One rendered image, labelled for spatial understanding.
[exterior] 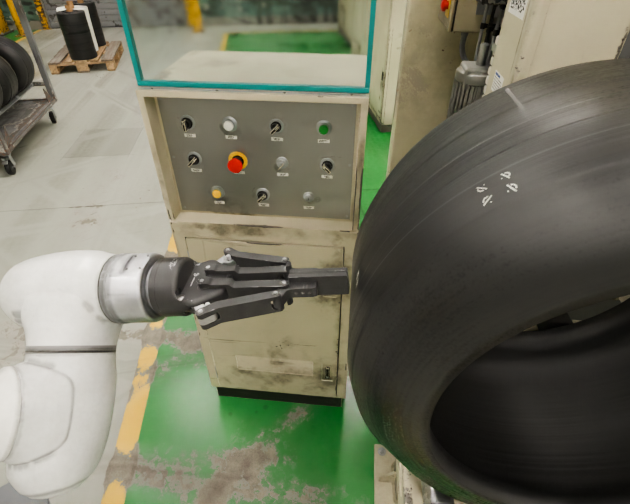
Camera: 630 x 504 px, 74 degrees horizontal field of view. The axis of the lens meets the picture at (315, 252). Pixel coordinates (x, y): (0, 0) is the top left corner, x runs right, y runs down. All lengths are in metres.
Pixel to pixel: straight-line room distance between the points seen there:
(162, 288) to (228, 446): 1.32
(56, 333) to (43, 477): 0.16
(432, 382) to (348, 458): 1.33
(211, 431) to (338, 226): 1.02
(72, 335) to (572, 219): 0.53
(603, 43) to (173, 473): 1.71
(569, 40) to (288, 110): 0.63
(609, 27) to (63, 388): 0.79
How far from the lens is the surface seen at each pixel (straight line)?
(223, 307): 0.49
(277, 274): 0.51
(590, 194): 0.36
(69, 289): 0.58
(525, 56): 0.68
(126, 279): 0.55
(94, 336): 0.59
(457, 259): 0.36
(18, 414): 0.57
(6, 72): 4.43
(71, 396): 0.58
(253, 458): 1.76
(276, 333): 1.50
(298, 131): 1.10
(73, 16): 6.79
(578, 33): 0.69
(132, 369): 2.12
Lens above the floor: 1.57
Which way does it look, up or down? 38 degrees down
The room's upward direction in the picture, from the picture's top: straight up
